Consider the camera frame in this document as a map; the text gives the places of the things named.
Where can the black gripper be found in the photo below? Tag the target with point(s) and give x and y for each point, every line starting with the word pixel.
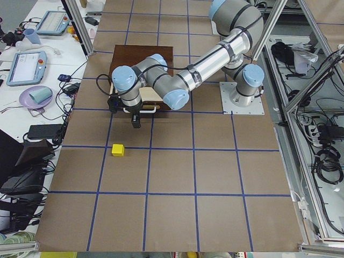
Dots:
pixel 133 112

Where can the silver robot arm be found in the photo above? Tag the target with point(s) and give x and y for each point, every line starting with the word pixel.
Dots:
pixel 240 26

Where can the yellow wooden block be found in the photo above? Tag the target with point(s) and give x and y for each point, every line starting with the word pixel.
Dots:
pixel 118 150

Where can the dark wooden drawer cabinet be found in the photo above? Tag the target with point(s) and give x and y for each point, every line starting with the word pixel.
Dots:
pixel 132 54

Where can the black power brick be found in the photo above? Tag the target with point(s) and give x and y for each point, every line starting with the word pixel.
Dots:
pixel 47 131

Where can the teal cup on plate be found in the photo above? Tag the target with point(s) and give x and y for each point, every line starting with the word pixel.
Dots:
pixel 40 95

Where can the purple plate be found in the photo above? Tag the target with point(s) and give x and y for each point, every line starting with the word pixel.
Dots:
pixel 26 101

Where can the near blue teach pendant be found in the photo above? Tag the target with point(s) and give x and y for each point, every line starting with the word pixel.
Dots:
pixel 27 68

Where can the blue teach pendant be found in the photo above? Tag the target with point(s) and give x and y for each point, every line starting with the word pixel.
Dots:
pixel 27 68
pixel 53 23

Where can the far blue teach pendant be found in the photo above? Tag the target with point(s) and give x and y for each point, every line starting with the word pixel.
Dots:
pixel 53 23

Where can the light blue cup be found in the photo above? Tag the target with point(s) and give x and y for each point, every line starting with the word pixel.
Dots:
pixel 32 36

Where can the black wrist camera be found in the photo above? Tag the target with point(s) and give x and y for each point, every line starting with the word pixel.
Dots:
pixel 113 103

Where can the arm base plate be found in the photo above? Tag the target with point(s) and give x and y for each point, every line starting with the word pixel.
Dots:
pixel 234 103

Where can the aluminium frame post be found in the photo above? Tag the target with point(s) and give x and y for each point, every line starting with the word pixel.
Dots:
pixel 77 22

